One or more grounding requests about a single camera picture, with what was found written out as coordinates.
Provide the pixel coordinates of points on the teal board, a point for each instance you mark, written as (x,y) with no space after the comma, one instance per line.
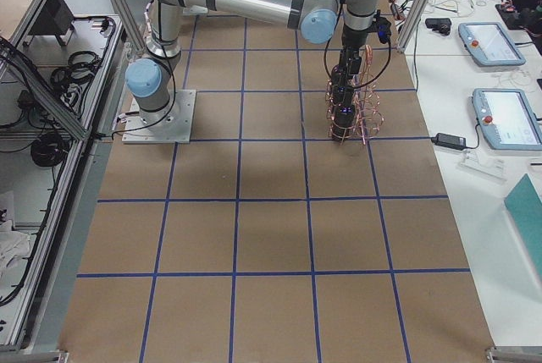
(523,203)

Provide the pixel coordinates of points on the dark wine bottle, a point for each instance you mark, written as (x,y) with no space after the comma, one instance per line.
(342,112)

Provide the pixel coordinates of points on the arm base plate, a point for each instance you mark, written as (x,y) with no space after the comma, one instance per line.
(171,124)

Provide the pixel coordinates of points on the near teach pendant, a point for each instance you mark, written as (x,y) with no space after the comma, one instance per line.
(507,121)

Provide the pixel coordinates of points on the copper wire bottle basket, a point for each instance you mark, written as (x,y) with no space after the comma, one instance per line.
(368,118)

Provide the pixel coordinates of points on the teach pendant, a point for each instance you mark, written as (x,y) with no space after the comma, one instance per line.
(490,45)
(507,121)

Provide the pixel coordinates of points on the far teach pendant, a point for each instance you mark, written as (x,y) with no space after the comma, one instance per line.
(490,45)

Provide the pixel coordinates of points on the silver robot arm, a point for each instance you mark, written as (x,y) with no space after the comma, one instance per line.
(317,21)

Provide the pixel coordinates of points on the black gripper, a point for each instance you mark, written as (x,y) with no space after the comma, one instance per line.
(351,40)

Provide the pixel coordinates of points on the black power adapter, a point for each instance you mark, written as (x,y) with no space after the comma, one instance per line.
(454,142)

